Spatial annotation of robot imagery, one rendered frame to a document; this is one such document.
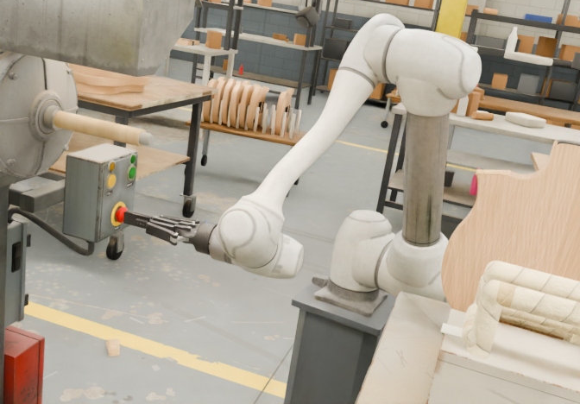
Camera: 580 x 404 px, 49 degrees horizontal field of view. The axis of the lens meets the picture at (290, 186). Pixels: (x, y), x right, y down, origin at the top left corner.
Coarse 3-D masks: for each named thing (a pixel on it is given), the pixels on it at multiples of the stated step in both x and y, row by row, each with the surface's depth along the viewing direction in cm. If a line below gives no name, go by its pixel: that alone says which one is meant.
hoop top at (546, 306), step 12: (492, 288) 86; (504, 288) 86; (516, 288) 86; (504, 300) 86; (516, 300) 85; (528, 300) 85; (540, 300) 84; (552, 300) 84; (564, 300) 84; (528, 312) 86; (540, 312) 84; (552, 312) 84; (564, 312) 83; (576, 312) 83; (576, 324) 83
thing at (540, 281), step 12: (492, 264) 94; (504, 264) 94; (504, 276) 93; (516, 276) 93; (528, 276) 92; (540, 276) 92; (552, 276) 92; (528, 288) 93; (540, 288) 92; (552, 288) 91; (564, 288) 91; (576, 288) 90; (576, 300) 91
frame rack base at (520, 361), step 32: (448, 320) 98; (448, 352) 89; (512, 352) 91; (544, 352) 93; (576, 352) 94; (448, 384) 90; (480, 384) 88; (512, 384) 87; (544, 384) 85; (576, 384) 86
